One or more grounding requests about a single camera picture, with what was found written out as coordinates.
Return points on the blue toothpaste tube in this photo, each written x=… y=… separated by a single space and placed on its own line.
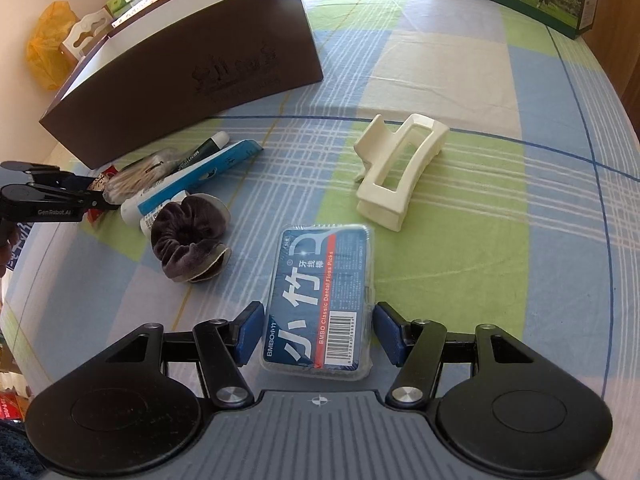
x=200 y=177

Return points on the light green tissue packs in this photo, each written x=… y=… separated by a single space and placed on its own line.
x=115 y=2

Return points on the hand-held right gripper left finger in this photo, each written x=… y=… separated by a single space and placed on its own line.
x=249 y=332

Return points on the yellow plastic bag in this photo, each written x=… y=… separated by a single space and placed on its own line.
x=45 y=50

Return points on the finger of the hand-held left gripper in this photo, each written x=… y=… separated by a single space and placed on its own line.
x=75 y=181
x=95 y=202

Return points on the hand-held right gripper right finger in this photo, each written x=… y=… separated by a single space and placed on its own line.
x=390 y=332

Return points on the dark velvet scrunchie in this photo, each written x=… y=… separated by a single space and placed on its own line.
x=175 y=240

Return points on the wooden cabinet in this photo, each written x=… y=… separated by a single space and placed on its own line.
x=620 y=35

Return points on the white hair claw clip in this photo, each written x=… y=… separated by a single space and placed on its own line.
x=380 y=210

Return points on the red candy packet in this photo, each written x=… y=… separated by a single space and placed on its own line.
x=106 y=179

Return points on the brown storage box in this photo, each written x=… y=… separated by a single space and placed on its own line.
x=200 y=60

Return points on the blue dental floss box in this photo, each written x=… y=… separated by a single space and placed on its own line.
x=320 y=285

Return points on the dark tube with white cap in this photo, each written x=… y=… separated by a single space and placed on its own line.
x=205 y=152

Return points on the bag of cotton swabs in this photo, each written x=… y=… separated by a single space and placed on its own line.
x=135 y=180

